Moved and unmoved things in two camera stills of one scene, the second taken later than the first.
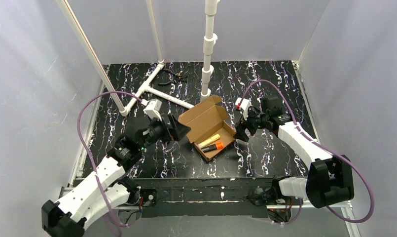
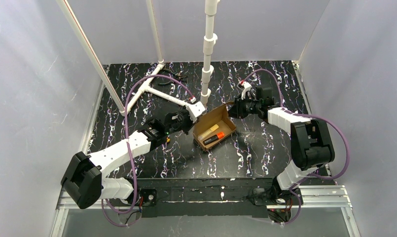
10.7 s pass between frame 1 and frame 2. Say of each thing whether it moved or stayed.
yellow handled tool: moved
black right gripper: moved
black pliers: stayed
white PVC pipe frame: stayed
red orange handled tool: moved
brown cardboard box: moved
